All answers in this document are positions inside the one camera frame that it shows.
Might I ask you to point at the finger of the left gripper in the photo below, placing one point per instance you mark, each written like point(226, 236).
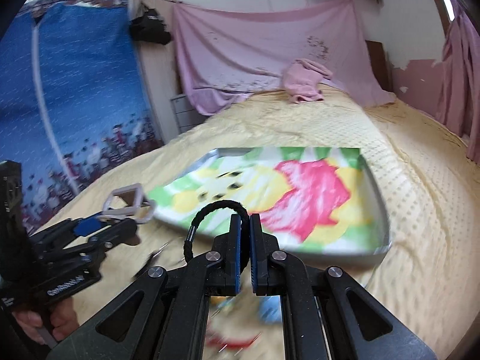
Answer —
point(80, 226)
point(115, 233)

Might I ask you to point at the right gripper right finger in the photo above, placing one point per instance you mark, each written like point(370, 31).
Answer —
point(267, 274)

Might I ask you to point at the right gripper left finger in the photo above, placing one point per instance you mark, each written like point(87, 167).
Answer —
point(225, 276)

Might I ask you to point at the beige square hair clip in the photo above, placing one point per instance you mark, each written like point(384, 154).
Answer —
point(128, 202)

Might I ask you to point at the blue hair clip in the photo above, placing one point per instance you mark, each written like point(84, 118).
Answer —
point(269, 310)

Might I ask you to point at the metal tray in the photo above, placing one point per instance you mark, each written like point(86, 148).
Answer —
point(292, 202)

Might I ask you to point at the colourful cartoon towel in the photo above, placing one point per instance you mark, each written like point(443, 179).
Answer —
point(277, 198)

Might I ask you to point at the blue patterned wardrobe curtain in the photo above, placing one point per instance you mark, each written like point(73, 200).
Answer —
point(73, 102)

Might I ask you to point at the grey drawer unit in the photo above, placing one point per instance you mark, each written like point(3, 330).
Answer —
point(186, 115)

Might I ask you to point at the pink crumpled cloth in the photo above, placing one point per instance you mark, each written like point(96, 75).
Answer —
point(301, 79)

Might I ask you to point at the wooden wardrobe panel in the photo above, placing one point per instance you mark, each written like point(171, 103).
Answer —
point(158, 65)

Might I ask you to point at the pink hanging sheet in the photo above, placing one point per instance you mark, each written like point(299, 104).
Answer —
point(224, 57)

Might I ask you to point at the black hanging bag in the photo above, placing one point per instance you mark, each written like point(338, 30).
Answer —
point(149, 26)

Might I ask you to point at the dark wooden headboard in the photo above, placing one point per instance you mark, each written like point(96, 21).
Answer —
point(379, 64)

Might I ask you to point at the pink window curtain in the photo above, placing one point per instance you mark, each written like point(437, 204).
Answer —
point(458, 107)

